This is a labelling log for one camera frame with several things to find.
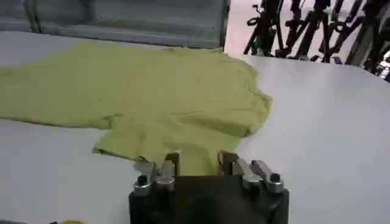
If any yellow-green shirt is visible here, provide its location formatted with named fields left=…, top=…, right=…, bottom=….
left=0, top=41, right=273, bottom=177

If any black camera tripod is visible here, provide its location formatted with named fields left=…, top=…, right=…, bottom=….
left=275, top=0, right=332, bottom=61
left=243, top=0, right=286, bottom=58
left=310, top=0, right=366, bottom=65
left=346, top=0, right=390, bottom=76

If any white empty shelf unit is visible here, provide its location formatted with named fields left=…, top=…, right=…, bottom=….
left=39, top=0, right=231, bottom=50

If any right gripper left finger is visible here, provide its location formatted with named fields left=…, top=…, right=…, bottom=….
left=133, top=151, right=181, bottom=197

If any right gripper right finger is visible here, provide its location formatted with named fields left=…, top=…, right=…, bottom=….
left=218, top=150, right=285, bottom=194

